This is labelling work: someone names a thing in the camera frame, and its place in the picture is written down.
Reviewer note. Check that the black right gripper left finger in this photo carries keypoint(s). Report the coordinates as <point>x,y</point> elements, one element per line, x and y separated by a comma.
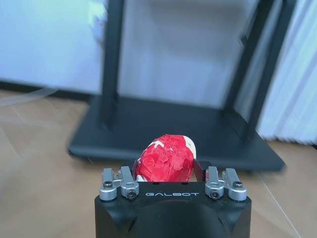
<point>118,184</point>

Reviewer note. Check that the black metal display stand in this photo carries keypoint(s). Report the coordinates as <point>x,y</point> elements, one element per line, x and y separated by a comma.
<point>173,119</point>

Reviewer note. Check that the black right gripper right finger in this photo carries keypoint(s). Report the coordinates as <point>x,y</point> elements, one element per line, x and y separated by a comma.
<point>224,184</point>

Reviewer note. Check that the red paper ball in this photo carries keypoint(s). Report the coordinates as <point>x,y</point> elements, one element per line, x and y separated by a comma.
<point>165,158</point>

